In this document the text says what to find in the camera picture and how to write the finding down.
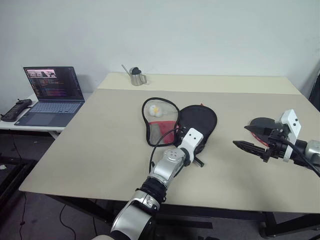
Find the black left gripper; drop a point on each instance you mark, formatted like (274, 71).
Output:
(180, 136)

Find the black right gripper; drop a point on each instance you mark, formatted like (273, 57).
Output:
(276, 143)

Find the black red table tennis paddle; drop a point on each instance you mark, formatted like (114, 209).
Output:
(262, 122)

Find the black zippered paddle case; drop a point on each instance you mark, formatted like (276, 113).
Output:
(200, 120)

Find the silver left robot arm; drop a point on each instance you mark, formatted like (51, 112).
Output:
(162, 167)

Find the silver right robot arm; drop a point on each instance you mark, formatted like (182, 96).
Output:
(312, 150)

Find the white and yellow ball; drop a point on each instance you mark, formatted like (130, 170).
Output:
(155, 110)

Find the stainless steel watering can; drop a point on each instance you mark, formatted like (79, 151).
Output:
(136, 79)

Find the open blue-grey laptop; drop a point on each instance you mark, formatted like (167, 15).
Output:
(55, 87)

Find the white side table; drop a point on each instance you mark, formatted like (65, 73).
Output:
(37, 128)

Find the black handheld controller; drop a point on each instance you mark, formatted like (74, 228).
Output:
(16, 110)

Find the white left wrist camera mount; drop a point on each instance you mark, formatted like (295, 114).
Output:
(192, 137)

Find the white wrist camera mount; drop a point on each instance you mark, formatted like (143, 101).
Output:
(192, 137)
(291, 122)

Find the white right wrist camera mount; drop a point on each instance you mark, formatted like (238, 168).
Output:
(291, 122)

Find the black table frame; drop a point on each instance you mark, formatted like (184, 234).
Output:
(190, 215)

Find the black metal floor frame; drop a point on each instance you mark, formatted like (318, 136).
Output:
(12, 175)

